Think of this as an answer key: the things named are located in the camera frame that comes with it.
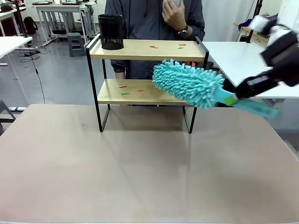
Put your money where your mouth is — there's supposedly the white desk with dark clutter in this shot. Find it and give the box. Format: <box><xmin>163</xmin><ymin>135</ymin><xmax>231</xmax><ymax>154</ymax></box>
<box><xmin>0</xmin><ymin>4</ymin><xmax>27</xmax><ymax>37</ymax></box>

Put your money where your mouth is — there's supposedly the blue cloth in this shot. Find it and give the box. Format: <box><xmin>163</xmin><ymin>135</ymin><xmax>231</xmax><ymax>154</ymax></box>
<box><xmin>238</xmin><ymin>18</ymin><xmax>253</xmax><ymax>31</ymax></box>

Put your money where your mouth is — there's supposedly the person's right forearm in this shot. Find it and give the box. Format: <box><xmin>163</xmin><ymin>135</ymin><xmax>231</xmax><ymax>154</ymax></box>
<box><xmin>110</xmin><ymin>59</ymin><xmax>129</xmax><ymax>74</ymax></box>

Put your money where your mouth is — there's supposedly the black tripod stand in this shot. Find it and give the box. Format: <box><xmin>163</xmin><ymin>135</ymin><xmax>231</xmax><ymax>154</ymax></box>
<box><xmin>246</xmin><ymin>0</ymin><xmax>263</xmax><ymax>44</ymax></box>

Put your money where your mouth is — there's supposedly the teal microfiber duster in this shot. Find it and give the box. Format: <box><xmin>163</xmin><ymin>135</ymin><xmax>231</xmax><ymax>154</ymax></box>
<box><xmin>152</xmin><ymin>59</ymin><xmax>280</xmax><ymax>121</ymax></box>

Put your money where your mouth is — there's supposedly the person's left forearm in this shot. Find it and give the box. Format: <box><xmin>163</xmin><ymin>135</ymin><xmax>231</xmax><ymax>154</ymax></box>
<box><xmin>184</xmin><ymin>23</ymin><xmax>206</xmax><ymax>42</ymax></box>

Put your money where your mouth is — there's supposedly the black mesh pen holder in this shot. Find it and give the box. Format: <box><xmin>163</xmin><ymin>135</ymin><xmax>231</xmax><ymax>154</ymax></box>
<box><xmin>98</xmin><ymin>14</ymin><xmax>125</xmax><ymax>50</ymax></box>

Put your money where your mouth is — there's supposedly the person's left hand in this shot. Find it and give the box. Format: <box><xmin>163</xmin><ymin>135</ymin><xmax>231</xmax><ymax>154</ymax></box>
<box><xmin>162</xmin><ymin>0</ymin><xmax>188</xmax><ymax>32</ymax></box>

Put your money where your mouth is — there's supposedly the white table with thin leg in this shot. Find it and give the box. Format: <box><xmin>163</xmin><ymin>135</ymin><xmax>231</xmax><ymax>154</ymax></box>
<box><xmin>0</xmin><ymin>36</ymin><xmax>33</xmax><ymax>80</ymax></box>

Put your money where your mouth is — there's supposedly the person in dark grey jacket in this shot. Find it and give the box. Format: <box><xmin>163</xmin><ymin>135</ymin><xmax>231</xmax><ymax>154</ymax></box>
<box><xmin>104</xmin><ymin>0</ymin><xmax>206</xmax><ymax>80</ymax></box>

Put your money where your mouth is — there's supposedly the grey plastic step stool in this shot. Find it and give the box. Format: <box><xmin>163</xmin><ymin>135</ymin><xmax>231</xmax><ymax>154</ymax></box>
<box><xmin>67</xmin><ymin>32</ymin><xmax>86</xmax><ymax>57</ymax></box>

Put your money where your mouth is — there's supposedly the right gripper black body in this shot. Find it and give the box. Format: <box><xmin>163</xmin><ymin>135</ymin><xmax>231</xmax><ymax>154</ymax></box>
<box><xmin>260</xmin><ymin>30</ymin><xmax>299</xmax><ymax>87</ymax></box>

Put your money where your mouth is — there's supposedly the wooden workbench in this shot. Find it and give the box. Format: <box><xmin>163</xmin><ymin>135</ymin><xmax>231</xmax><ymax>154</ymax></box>
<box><xmin>233</xmin><ymin>22</ymin><xmax>270</xmax><ymax>44</ymax></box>

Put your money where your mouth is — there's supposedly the white desk with metal frame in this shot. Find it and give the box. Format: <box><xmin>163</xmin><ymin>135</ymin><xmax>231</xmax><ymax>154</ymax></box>
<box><xmin>32</xmin><ymin>0</ymin><xmax>97</xmax><ymax>45</ymax></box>

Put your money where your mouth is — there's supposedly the black power strip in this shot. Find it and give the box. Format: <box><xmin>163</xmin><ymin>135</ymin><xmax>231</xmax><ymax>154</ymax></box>
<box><xmin>24</xmin><ymin>49</ymin><xmax>41</xmax><ymax>57</ymax></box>

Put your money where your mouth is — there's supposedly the black floor cable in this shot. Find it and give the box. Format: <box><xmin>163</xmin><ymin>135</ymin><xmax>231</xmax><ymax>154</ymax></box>
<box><xmin>20</xmin><ymin>52</ymin><xmax>46</xmax><ymax>105</ymax></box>

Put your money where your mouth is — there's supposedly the black stand pole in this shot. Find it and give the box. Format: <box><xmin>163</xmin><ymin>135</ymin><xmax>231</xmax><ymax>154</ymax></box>
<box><xmin>14</xmin><ymin>0</ymin><xmax>29</xmax><ymax>38</ymax></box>

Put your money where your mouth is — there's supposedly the grey chair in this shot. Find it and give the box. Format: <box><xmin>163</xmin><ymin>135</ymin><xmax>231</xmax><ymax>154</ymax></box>
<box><xmin>0</xmin><ymin>98</ymin><xmax>17</xmax><ymax>137</ymax></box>

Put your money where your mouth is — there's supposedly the black backpack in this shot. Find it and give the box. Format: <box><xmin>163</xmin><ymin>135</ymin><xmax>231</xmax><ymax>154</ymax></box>
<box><xmin>23</xmin><ymin>16</ymin><xmax>38</xmax><ymax>35</ymax></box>

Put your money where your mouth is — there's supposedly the black metal wooden two-tier shelf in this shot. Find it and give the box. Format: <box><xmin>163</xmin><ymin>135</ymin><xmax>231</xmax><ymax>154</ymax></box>
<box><xmin>85</xmin><ymin>33</ymin><xmax>210</xmax><ymax>134</ymax></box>

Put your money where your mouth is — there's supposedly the large white table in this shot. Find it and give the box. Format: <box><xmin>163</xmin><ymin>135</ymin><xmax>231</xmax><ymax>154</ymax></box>
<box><xmin>202</xmin><ymin>41</ymin><xmax>299</xmax><ymax>108</ymax></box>

